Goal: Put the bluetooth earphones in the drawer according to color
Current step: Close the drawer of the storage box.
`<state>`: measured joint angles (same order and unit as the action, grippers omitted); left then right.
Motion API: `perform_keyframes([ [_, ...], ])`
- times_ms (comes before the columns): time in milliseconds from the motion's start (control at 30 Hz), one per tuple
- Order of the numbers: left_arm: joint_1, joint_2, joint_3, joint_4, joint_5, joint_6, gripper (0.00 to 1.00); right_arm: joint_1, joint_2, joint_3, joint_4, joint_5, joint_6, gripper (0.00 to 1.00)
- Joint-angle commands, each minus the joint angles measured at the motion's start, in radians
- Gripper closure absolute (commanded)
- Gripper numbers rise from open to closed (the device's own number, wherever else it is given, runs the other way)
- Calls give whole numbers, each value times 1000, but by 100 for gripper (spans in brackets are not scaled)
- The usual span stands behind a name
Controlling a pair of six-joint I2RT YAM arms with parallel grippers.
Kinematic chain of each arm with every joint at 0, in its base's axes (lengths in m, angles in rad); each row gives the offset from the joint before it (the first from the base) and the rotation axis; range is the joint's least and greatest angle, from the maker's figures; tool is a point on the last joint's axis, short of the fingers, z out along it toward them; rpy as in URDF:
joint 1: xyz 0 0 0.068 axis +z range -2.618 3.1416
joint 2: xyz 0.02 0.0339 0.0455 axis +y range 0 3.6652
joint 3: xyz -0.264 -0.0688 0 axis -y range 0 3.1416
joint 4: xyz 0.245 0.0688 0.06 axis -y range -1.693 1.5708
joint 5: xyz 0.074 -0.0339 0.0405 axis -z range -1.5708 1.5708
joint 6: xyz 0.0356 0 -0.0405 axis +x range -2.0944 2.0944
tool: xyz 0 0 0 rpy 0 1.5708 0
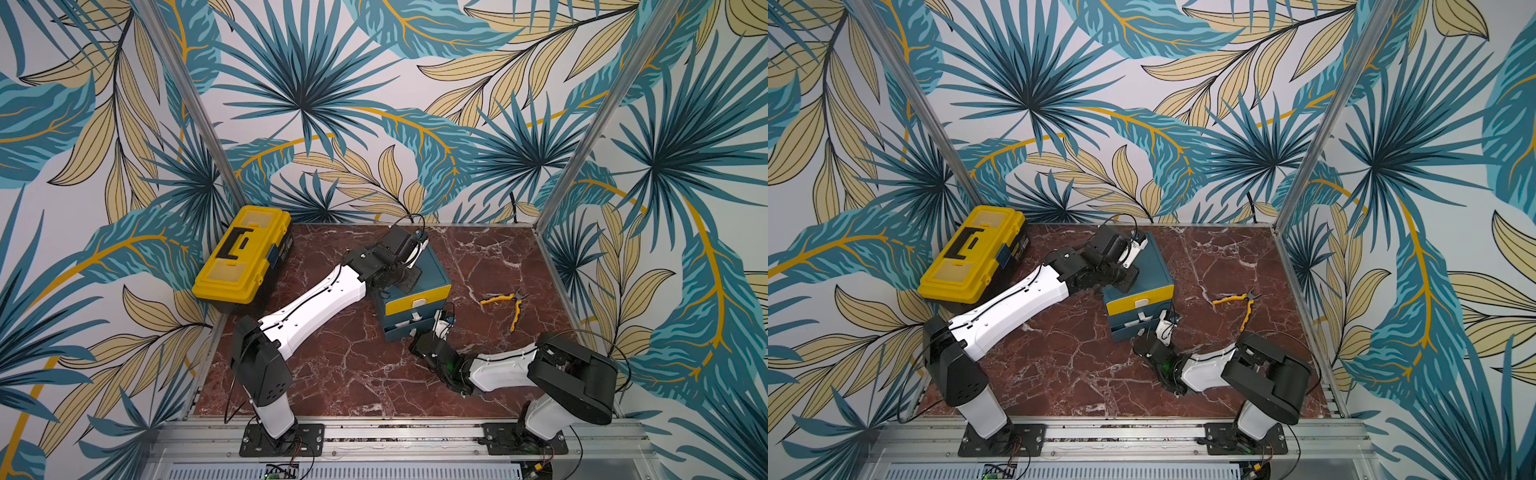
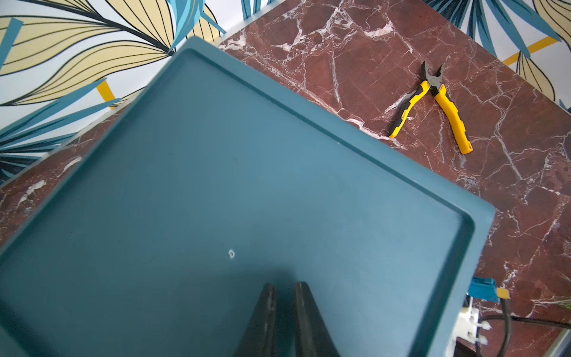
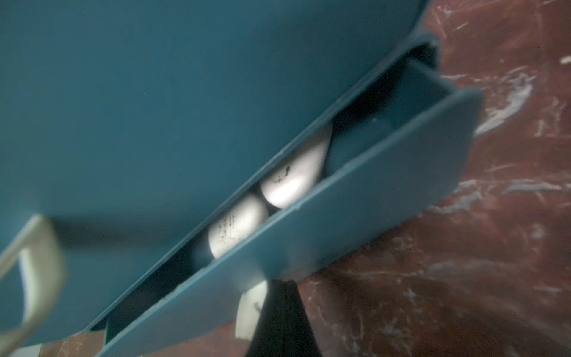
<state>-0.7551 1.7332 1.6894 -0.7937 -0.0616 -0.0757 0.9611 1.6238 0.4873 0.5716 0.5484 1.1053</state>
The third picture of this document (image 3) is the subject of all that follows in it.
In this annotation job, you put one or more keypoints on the teal bottom drawer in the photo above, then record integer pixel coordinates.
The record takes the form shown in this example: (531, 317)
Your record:
(399, 147)

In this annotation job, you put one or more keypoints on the teal drawer cabinet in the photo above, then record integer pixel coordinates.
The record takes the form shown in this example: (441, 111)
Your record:
(130, 123)

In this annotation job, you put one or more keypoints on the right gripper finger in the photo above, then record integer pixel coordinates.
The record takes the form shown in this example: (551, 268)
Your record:
(283, 328)

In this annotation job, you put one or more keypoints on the white round case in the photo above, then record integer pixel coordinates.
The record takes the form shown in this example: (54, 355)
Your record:
(237, 224)

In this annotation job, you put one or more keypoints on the white oval earphone case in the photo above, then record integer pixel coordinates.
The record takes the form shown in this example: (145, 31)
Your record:
(299, 172)

